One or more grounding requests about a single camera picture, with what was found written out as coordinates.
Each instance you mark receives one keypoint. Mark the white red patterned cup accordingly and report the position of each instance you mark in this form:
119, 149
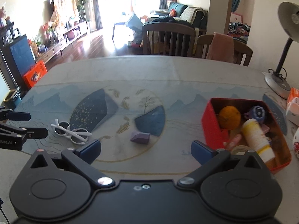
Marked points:
295, 142

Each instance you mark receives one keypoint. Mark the coffee table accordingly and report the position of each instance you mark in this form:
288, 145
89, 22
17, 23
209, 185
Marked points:
118, 29

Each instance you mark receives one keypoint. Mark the blue screen panel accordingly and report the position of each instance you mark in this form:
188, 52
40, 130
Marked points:
19, 59

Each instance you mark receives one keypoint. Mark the purple bumpy toy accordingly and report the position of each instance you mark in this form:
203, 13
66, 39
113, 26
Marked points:
257, 113

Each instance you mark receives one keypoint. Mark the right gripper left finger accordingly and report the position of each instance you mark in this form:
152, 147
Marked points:
81, 159

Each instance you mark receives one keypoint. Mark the orange red box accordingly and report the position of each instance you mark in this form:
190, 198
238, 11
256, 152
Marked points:
34, 74

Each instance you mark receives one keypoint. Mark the red metal tin box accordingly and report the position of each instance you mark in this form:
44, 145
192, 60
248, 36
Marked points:
217, 137

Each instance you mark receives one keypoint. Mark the white yellow bottle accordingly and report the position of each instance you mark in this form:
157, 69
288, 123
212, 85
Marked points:
256, 140

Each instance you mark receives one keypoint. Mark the grey desk lamp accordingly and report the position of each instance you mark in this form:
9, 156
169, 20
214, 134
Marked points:
288, 18

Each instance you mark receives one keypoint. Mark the wooden chair with towel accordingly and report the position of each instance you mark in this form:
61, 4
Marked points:
241, 49

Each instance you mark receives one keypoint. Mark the round wooden tape roll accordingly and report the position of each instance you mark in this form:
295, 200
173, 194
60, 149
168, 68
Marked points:
240, 149

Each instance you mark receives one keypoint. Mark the pink tube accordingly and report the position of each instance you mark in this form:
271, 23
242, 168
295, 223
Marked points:
233, 142

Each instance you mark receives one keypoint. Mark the pink ribbed square box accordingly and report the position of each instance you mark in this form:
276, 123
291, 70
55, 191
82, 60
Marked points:
265, 128

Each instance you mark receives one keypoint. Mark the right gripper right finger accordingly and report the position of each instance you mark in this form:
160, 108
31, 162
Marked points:
210, 160

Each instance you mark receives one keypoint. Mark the dark wooden chair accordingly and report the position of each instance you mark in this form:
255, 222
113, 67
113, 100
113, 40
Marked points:
168, 39

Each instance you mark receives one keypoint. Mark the wooden tv cabinet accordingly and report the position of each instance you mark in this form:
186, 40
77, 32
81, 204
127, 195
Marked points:
55, 45

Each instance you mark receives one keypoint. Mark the teal sofa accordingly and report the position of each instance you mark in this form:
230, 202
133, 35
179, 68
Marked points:
194, 15

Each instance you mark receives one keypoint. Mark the blue grey bag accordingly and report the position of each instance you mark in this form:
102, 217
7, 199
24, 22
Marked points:
135, 24

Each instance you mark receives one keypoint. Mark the small waste bin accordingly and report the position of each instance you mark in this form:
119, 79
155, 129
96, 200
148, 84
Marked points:
12, 99

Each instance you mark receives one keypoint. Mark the orange tissue pack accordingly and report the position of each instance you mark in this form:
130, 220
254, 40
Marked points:
292, 108

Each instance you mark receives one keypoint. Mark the pink towel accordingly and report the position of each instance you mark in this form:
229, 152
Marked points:
221, 48

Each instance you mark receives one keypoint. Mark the white sunglasses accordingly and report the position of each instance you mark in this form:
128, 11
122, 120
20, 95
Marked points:
78, 136

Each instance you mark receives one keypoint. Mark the purple faceted block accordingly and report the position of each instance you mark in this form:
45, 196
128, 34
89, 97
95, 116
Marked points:
140, 137

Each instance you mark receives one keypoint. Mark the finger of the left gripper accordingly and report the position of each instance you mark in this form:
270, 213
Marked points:
27, 133
8, 114

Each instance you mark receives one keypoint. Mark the orange fuzzy ball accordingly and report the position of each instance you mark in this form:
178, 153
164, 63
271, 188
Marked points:
229, 118

